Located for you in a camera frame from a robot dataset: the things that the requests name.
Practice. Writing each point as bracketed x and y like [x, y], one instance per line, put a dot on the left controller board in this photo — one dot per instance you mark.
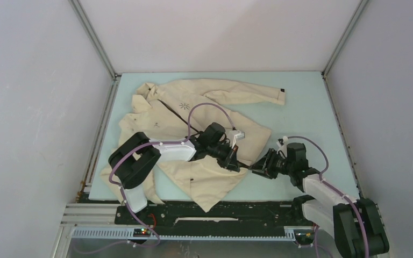
[141, 232]

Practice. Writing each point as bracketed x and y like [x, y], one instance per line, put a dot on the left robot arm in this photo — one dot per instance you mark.
[134, 159]

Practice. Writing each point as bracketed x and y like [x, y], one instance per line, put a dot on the light blue table mat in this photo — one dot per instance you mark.
[307, 116]

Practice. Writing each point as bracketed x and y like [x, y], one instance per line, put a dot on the controller board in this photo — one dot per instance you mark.
[141, 232]
[304, 238]

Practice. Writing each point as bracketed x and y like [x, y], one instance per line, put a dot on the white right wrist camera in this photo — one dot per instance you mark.
[282, 141]

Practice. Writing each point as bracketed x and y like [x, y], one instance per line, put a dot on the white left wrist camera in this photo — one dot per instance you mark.
[234, 136]

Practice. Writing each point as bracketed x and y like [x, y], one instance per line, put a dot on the aluminium frame rail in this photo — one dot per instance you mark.
[96, 220]

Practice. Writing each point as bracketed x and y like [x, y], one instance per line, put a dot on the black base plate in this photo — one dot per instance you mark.
[225, 219]

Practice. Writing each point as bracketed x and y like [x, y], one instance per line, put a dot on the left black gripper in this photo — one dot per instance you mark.
[232, 164]

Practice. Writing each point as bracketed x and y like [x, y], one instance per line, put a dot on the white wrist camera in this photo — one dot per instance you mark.
[282, 141]
[234, 136]

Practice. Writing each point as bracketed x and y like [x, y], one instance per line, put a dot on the beige zip jacket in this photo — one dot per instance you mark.
[173, 110]

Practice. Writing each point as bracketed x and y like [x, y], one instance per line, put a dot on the right controller board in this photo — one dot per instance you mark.
[304, 238]

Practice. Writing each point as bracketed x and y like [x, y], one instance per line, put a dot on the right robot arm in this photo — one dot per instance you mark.
[334, 199]

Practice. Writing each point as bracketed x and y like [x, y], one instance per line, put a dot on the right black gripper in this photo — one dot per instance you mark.
[266, 163]

